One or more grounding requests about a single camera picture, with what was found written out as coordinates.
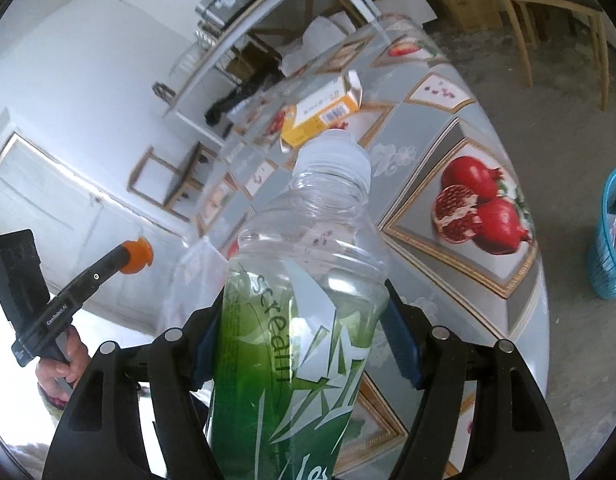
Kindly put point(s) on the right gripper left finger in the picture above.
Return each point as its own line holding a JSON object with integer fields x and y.
{"x": 99, "y": 434}

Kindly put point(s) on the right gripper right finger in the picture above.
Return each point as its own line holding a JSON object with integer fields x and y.
{"x": 513, "y": 434}

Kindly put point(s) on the orange peel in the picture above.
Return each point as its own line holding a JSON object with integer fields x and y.
{"x": 140, "y": 255}

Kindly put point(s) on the clear plastic bottle green label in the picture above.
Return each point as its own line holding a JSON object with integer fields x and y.
{"x": 303, "y": 296}

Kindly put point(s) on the person left hand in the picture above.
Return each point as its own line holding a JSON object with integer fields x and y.
{"x": 48, "y": 371}

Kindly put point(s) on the white door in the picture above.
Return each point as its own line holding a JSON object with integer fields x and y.
{"x": 74, "y": 225}

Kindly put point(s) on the clear plastic bag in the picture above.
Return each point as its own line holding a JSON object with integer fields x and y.
{"x": 199, "y": 275}

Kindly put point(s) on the blue plastic basket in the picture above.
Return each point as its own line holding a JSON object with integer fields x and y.
{"x": 602, "y": 251}

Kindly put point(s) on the wooden chair black seat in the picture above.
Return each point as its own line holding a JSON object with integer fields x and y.
{"x": 173, "y": 188}

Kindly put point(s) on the patterned fruit tablecloth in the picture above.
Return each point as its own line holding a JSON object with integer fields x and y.
{"x": 444, "y": 199}

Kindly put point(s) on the black cloth under table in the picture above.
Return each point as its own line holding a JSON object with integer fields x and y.
{"x": 265, "y": 77}

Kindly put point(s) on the yellow white medicine box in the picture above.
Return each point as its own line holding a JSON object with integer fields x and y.
{"x": 322, "y": 109}

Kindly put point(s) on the steel pot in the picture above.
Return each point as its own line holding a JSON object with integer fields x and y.
{"x": 221, "y": 13}

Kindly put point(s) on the white foam sheet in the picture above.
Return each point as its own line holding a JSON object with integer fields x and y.
{"x": 320, "y": 35}

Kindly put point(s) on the white side table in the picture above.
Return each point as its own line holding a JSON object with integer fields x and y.
{"x": 219, "y": 60}

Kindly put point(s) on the cardboard box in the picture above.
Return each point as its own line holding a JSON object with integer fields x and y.
{"x": 474, "y": 15}

